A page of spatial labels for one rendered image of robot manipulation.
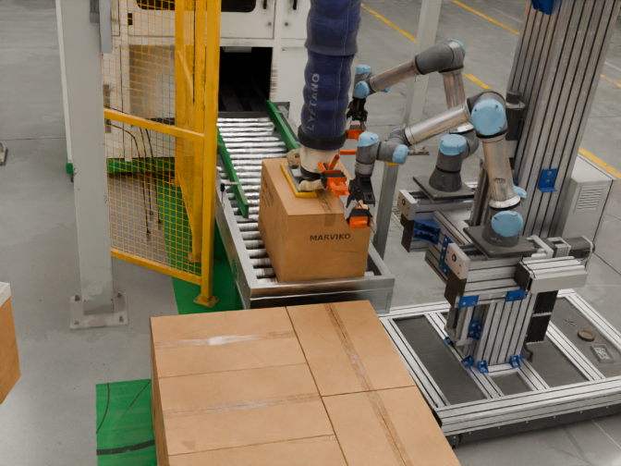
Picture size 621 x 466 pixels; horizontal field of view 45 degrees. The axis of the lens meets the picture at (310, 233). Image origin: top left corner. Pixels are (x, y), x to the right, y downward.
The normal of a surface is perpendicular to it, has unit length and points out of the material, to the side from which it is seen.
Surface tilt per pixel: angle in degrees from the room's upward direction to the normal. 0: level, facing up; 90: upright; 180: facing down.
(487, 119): 83
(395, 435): 0
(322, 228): 90
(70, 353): 0
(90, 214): 90
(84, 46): 90
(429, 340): 0
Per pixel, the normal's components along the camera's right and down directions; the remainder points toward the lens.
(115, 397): 0.09, -0.87
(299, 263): 0.25, 0.50
